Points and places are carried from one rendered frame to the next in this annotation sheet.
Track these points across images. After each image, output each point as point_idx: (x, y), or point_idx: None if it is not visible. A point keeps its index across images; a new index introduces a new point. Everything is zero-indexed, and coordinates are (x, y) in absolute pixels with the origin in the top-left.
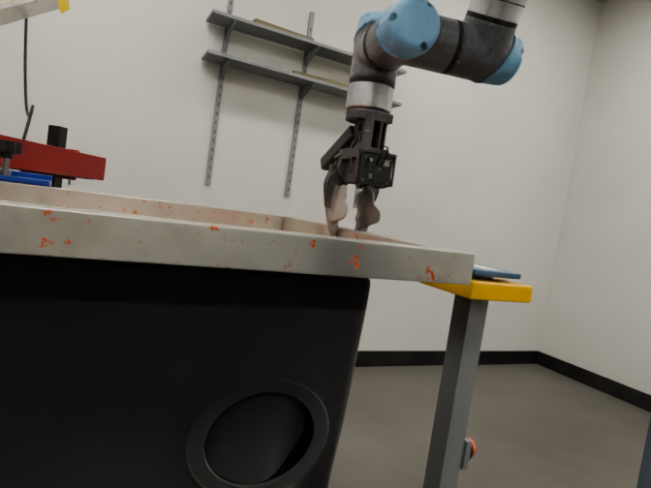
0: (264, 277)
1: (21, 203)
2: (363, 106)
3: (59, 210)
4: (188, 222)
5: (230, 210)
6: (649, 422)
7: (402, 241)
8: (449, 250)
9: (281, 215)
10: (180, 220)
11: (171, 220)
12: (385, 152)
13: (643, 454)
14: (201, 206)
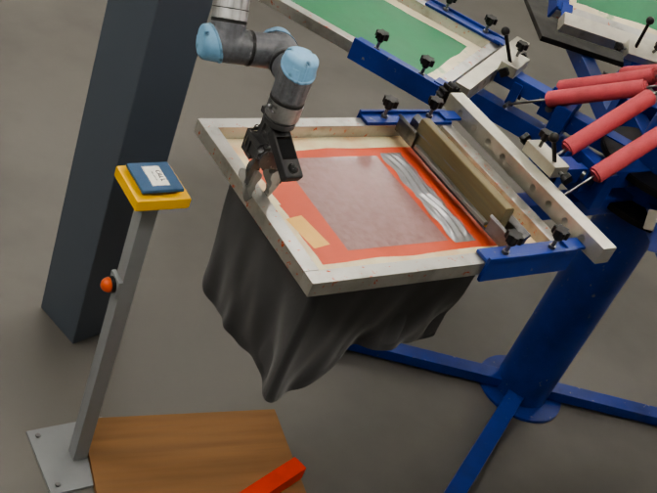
0: None
1: (355, 121)
2: (284, 108)
3: (343, 117)
4: (314, 120)
5: (365, 265)
6: (191, 76)
7: (228, 142)
8: (210, 120)
9: (325, 280)
10: (318, 123)
11: (319, 120)
12: (256, 127)
13: (189, 82)
14: (386, 262)
